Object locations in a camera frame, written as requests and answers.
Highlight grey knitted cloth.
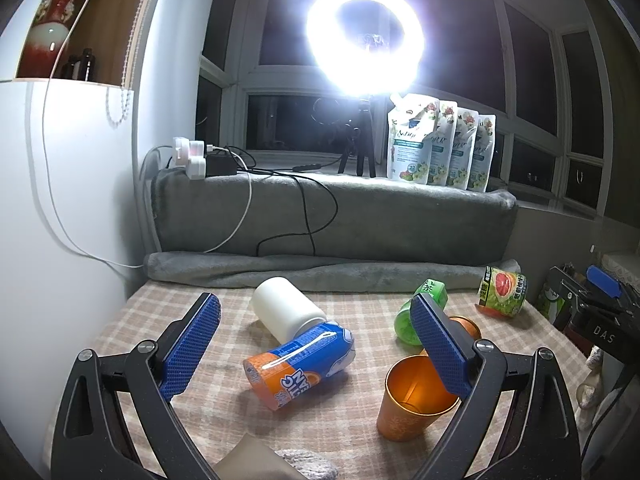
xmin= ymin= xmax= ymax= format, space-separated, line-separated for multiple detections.
xmin=273 ymin=448 xmax=342 ymax=480

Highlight blue and orange printed cup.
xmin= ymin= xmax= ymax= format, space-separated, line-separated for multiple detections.
xmin=243 ymin=322 xmax=357 ymax=414

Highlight long white cable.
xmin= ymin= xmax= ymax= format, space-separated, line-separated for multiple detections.
xmin=42 ymin=0 xmax=147 ymax=269

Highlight beige checked cloth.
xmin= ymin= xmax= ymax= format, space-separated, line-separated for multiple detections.
xmin=44 ymin=280 xmax=587 ymax=480

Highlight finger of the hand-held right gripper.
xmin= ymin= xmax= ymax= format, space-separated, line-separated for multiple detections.
xmin=545 ymin=266 xmax=586 ymax=328
xmin=584 ymin=263 xmax=627 ymax=307

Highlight black cable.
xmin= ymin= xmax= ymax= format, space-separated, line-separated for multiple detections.
xmin=227 ymin=146 xmax=346 ymax=259

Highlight black tripod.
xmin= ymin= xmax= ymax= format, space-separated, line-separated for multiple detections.
xmin=337 ymin=92 xmax=377 ymax=179

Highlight short white cable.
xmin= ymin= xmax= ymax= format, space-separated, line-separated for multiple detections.
xmin=204 ymin=144 xmax=252 ymax=254

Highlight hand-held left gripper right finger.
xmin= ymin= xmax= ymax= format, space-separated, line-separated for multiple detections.
xmin=409 ymin=293 xmax=584 ymax=480

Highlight orange metal cup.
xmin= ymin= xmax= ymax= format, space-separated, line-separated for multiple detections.
xmin=421 ymin=315 xmax=484 ymax=357
xmin=376 ymin=354 xmax=461 ymax=444

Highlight dark bottle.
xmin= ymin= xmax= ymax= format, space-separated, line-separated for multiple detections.
xmin=60 ymin=47 xmax=96 ymax=82

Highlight red and white vase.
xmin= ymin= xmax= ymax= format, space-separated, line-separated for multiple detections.
xmin=17 ymin=0 xmax=91 ymax=80

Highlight grey blanket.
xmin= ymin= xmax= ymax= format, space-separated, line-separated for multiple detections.
xmin=144 ymin=167 xmax=522 ymax=294

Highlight ring light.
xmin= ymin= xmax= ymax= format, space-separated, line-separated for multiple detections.
xmin=305 ymin=0 xmax=426 ymax=97

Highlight white power strip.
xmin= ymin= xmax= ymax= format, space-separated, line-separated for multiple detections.
xmin=172 ymin=137 xmax=207 ymax=181

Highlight green and white packet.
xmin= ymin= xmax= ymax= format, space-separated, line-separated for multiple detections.
xmin=538 ymin=282 xmax=568 ymax=325

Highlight white cup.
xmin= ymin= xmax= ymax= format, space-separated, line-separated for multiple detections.
xmin=251 ymin=276 xmax=328 ymax=342

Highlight black power adapter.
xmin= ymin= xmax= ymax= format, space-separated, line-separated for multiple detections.
xmin=204 ymin=152 xmax=240 ymax=179

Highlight white window frame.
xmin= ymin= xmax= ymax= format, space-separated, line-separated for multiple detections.
xmin=196 ymin=0 xmax=618 ymax=222

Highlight wooden wall shelf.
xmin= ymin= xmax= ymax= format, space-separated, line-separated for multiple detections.
xmin=14 ymin=0 xmax=168 ymax=92

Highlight green plastic bottle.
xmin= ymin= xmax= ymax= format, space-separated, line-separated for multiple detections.
xmin=394 ymin=279 xmax=449 ymax=347

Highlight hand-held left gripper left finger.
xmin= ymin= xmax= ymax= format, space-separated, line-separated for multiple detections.
xmin=50 ymin=291 xmax=223 ymax=480

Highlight white floral refill pouch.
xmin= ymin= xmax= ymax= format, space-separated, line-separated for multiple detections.
xmin=426 ymin=100 xmax=459 ymax=186
xmin=447 ymin=107 xmax=479 ymax=190
xmin=467 ymin=113 xmax=497 ymax=194
xmin=387 ymin=93 xmax=442 ymax=184

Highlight white bead cord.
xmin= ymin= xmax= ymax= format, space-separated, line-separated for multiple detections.
xmin=105 ymin=0 xmax=157 ymax=126

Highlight grapefruit printed cup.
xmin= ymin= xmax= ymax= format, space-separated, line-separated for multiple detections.
xmin=475 ymin=265 xmax=529 ymax=319

